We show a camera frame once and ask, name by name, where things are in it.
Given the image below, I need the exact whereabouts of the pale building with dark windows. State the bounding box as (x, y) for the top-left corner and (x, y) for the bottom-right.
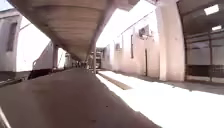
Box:
(99, 39), (122, 72)

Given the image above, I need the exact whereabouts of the distant building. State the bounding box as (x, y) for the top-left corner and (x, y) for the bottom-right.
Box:
(87, 48), (105, 71)

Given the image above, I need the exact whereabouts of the long walkway canopy roof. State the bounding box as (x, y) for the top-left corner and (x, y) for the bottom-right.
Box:
(6, 0), (142, 63)

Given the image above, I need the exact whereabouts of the grey concrete walkway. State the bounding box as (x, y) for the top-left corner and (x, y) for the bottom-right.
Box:
(0, 67), (162, 128)

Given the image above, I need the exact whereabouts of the raised concrete strip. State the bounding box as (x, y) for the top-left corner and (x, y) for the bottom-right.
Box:
(97, 71), (133, 91)

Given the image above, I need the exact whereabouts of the white building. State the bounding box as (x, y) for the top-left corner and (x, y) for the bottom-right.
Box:
(0, 8), (73, 82)

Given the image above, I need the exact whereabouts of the canopy support post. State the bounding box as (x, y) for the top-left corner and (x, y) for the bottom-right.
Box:
(92, 46), (98, 75)
(52, 43), (60, 71)

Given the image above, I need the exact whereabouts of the pale building with wide pillar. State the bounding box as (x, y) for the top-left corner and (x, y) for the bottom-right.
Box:
(119, 0), (224, 84)

